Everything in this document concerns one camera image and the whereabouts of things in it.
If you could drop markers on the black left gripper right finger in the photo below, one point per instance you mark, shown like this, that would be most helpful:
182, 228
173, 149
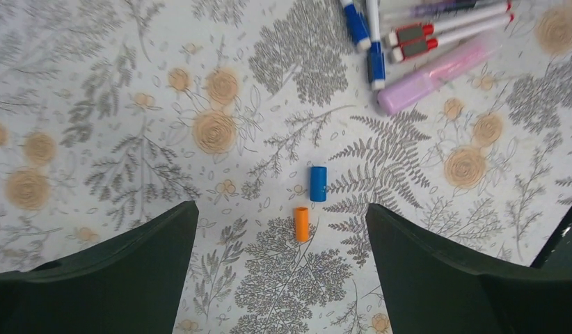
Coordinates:
434, 285

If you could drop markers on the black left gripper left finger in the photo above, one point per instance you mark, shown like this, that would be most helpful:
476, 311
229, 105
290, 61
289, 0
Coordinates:
131, 283

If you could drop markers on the orange pen cap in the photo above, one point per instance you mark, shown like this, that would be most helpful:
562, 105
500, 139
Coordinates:
302, 225

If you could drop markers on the blue pen cap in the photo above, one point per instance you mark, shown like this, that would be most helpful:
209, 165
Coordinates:
318, 184

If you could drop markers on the purple pen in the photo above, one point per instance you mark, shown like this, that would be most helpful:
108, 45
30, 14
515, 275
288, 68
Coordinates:
431, 9

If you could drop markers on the floral patterned table mat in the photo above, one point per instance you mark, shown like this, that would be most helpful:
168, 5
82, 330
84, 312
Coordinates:
114, 112

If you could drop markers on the pink highlighter marker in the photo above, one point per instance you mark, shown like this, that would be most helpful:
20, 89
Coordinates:
415, 86

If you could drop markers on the white marker red cap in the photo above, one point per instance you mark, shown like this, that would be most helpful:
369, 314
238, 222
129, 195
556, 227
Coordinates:
461, 17
421, 46

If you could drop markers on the white marker blue eraser cap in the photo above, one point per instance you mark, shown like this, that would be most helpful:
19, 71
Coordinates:
357, 26

